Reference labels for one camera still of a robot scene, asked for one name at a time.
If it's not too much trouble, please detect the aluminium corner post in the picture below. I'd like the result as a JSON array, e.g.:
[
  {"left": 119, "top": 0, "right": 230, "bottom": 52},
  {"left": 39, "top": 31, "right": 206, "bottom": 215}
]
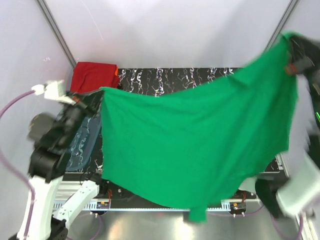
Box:
[
  {"left": 264, "top": 0, "right": 300, "bottom": 51},
  {"left": 36, "top": 0, "right": 77, "bottom": 69}
]

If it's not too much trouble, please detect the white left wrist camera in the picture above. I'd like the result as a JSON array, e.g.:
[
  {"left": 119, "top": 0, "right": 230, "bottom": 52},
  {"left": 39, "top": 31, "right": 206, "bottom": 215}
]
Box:
[{"left": 31, "top": 80, "right": 76, "bottom": 106}]

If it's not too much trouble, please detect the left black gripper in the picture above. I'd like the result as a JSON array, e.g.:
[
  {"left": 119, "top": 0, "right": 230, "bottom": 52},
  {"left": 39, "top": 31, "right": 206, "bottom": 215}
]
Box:
[{"left": 60, "top": 88, "right": 106, "bottom": 146}]

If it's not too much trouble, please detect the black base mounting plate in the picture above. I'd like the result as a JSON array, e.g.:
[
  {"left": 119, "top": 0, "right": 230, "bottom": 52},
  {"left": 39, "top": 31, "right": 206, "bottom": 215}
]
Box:
[{"left": 79, "top": 172, "right": 258, "bottom": 210}]

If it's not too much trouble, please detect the aluminium frame rail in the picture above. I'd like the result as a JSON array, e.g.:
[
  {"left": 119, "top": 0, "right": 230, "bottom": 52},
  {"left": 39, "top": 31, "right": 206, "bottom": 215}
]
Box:
[{"left": 49, "top": 181, "right": 306, "bottom": 213}]

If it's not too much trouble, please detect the folded orange shirt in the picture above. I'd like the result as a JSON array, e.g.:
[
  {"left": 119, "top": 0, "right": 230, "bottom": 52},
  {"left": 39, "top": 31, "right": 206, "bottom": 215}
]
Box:
[{"left": 114, "top": 67, "right": 119, "bottom": 76}]

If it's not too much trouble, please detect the right aluminium corner post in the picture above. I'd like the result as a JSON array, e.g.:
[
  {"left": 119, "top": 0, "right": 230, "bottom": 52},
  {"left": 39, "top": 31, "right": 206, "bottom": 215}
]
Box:
[{"left": 264, "top": 0, "right": 300, "bottom": 51}]

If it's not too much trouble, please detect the folded dark red shirt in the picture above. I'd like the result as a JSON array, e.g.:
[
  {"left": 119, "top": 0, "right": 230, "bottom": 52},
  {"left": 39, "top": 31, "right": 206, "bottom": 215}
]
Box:
[{"left": 70, "top": 61, "right": 120, "bottom": 93}]

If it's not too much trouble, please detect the left aluminium corner post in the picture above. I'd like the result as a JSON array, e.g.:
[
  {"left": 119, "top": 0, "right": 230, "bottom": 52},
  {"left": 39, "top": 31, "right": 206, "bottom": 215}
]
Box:
[{"left": 36, "top": 0, "right": 77, "bottom": 69}]

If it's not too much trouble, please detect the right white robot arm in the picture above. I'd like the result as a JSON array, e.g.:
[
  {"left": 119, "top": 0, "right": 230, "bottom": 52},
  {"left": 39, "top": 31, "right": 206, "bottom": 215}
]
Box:
[{"left": 255, "top": 34, "right": 320, "bottom": 219}]

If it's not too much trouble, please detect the blue transparent plastic tray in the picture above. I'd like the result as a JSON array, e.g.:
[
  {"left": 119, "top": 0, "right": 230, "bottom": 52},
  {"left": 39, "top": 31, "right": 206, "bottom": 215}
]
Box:
[{"left": 66, "top": 116, "right": 101, "bottom": 172}]

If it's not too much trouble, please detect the green t shirt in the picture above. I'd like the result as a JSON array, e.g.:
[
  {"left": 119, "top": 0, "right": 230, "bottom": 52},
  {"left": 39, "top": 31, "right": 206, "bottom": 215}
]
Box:
[{"left": 101, "top": 33, "right": 298, "bottom": 222}]

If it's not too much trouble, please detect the black marble pattern mat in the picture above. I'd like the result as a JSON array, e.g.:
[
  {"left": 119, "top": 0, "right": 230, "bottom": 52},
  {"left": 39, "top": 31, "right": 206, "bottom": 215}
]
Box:
[{"left": 63, "top": 67, "right": 281, "bottom": 174}]

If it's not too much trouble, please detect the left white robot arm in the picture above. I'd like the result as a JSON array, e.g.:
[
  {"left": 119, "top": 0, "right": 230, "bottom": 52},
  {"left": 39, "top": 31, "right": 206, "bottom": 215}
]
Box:
[{"left": 1, "top": 90, "right": 108, "bottom": 240}]

